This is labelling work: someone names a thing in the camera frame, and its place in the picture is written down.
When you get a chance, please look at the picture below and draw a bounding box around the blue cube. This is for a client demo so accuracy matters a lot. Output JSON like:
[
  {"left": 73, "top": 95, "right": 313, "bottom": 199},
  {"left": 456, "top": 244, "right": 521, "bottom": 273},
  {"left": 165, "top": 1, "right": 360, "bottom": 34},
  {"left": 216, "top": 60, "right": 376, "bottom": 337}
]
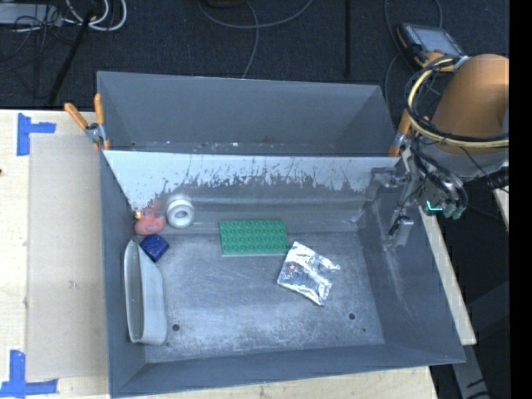
[{"left": 139, "top": 233, "right": 170, "bottom": 264}]

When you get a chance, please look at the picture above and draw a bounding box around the silver foil packet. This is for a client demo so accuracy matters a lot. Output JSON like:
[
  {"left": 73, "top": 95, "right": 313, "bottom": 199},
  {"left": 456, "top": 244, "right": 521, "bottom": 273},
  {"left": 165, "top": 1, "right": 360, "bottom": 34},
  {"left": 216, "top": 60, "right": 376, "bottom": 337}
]
[{"left": 276, "top": 240, "right": 342, "bottom": 308}]

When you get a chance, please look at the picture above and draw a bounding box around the black cylinder on white bracket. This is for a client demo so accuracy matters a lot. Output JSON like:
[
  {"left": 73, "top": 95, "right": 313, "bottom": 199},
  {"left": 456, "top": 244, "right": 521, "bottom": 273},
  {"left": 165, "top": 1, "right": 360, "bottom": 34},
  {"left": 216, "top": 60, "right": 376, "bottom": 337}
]
[{"left": 478, "top": 160, "right": 510, "bottom": 190}]

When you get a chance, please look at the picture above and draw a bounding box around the dark green flat block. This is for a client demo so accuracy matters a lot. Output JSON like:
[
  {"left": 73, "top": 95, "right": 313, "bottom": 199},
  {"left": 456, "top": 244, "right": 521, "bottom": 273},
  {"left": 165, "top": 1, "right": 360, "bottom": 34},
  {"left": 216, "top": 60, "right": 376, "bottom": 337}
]
[{"left": 218, "top": 219, "right": 291, "bottom": 259}]

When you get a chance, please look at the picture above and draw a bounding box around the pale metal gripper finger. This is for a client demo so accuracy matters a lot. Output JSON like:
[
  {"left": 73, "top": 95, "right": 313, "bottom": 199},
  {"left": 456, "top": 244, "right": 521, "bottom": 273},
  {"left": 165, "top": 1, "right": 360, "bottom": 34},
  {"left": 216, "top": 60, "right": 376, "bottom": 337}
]
[
  {"left": 387, "top": 204, "right": 416, "bottom": 249},
  {"left": 352, "top": 165, "right": 402, "bottom": 224}
]

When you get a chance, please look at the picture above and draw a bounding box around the pink toy duck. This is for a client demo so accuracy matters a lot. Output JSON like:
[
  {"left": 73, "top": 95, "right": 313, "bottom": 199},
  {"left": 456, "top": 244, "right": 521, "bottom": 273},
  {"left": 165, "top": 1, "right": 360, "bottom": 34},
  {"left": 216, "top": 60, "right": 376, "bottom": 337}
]
[{"left": 133, "top": 204, "right": 168, "bottom": 237}]

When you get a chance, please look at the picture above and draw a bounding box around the grey metal bin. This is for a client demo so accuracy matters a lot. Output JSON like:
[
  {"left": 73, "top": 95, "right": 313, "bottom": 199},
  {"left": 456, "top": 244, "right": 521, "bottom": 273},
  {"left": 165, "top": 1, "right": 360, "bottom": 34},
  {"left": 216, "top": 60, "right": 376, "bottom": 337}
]
[{"left": 96, "top": 71, "right": 468, "bottom": 399}]

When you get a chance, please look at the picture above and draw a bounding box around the brown cardboard board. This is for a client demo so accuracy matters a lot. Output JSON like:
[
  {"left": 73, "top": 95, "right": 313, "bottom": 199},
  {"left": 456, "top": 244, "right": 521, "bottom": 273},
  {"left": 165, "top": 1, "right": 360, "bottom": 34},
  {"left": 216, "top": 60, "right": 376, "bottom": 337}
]
[{"left": 24, "top": 133, "right": 111, "bottom": 382}]

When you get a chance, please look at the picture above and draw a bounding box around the white ring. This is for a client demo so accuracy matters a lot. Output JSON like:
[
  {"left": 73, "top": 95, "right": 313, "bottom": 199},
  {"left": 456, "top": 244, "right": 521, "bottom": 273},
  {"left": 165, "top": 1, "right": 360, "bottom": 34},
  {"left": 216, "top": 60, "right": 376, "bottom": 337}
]
[{"left": 165, "top": 195, "right": 195, "bottom": 229}]

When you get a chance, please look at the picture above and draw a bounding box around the grey oval dish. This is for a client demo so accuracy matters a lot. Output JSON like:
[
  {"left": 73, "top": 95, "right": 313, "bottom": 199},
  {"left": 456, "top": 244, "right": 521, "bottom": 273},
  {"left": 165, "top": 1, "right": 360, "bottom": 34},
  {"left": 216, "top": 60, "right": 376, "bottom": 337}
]
[{"left": 123, "top": 239, "right": 169, "bottom": 346}]

